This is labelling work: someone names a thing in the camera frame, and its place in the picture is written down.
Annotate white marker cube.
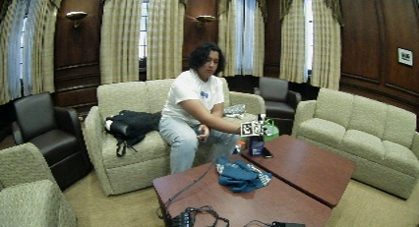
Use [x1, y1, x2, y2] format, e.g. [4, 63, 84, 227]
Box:
[240, 120, 265, 139]

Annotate blue patterned cloth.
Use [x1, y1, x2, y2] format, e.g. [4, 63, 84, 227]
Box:
[215, 155, 273, 194]

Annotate green bag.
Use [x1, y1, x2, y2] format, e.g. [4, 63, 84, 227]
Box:
[261, 118, 280, 143]

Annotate large black leather armchair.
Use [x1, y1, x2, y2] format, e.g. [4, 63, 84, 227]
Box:
[10, 91, 94, 192]

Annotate framed wall picture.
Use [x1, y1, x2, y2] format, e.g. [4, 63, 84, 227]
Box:
[396, 46, 415, 68]

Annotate black backpack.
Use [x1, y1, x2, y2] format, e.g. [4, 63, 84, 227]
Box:
[104, 109, 163, 158]

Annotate small black leather armchair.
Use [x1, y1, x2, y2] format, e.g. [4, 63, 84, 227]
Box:
[252, 76, 303, 136]

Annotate blue carton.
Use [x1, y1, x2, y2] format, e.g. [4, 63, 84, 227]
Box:
[248, 136, 265, 157]

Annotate beige two-seat sofa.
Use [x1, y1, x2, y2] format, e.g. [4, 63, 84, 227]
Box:
[81, 77, 267, 197]

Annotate beige fabric armchair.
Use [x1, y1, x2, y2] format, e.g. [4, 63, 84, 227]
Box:
[0, 142, 78, 227]

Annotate grey patterned cloth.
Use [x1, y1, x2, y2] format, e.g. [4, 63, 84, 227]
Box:
[223, 103, 247, 120]

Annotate long black cable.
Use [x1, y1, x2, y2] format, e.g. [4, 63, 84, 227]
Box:
[156, 142, 231, 220]

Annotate black device with cables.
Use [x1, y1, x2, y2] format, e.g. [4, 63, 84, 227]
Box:
[167, 205, 232, 227]

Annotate beige checked window curtains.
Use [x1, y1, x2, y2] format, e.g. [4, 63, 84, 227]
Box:
[0, 0, 344, 105]

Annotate brass wall lamp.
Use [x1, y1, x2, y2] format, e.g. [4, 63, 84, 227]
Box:
[185, 14, 217, 28]
[64, 10, 89, 28]

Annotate the person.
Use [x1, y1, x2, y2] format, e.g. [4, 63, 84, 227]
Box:
[157, 41, 268, 175]

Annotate beige three-seat sofa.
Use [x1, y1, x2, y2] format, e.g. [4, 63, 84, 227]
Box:
[291, 86, 419, 200]

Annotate flat black device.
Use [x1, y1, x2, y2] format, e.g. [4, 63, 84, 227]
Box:
[243, 220, 308, 227]

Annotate reddish wooden coffee table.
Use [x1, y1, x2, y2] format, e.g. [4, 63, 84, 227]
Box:
[152, 153, 332, 227]
[240, 134, 357, 209]

